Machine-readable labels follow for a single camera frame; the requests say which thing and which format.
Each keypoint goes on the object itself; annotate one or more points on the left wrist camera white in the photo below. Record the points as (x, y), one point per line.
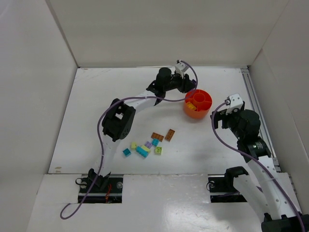
(180, 67)

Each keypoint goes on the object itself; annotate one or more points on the pale yellow small lego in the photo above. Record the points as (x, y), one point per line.
(134, 145)

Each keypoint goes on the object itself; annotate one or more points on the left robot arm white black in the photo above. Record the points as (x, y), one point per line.
(116, 122)

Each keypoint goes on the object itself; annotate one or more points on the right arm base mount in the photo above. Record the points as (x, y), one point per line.
(221, 186)

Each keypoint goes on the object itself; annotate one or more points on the orange round divided container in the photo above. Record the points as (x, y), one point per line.
(201, 100)

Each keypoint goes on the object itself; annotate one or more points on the brown lego brick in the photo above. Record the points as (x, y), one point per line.
(157, 136)
(169, 135)

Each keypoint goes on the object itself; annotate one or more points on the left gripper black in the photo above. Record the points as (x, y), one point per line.
(186, 85)

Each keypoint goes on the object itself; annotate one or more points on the yellow orange long lego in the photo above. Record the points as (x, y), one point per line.
(191, 106)

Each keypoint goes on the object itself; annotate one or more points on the aluminium rail right side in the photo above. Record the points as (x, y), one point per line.
(256, 107)

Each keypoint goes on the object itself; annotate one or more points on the teal small lego middle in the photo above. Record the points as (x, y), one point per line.
(155, 142)

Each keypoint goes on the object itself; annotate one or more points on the pale yellow long lego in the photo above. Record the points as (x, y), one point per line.
(145, 148)

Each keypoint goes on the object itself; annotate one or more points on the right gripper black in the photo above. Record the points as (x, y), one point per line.
(219, 116)

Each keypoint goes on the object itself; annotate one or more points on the lime green lego brick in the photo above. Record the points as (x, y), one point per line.
(158, 150)

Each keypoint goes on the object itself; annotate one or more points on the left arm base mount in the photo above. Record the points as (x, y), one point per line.
(105, 189)

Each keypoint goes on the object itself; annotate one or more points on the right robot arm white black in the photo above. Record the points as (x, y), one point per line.
(270, 202)

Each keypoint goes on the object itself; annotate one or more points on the teal small lego left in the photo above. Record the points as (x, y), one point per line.
(126, 152)

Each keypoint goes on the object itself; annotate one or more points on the light purple lego brick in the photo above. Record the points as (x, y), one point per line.
(148, 144)

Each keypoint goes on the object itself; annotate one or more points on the teal long lego brick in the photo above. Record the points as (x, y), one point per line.
(141, 151)

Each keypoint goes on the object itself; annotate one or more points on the teal small lego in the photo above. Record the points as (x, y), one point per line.
(126, 152)
(155, 142)

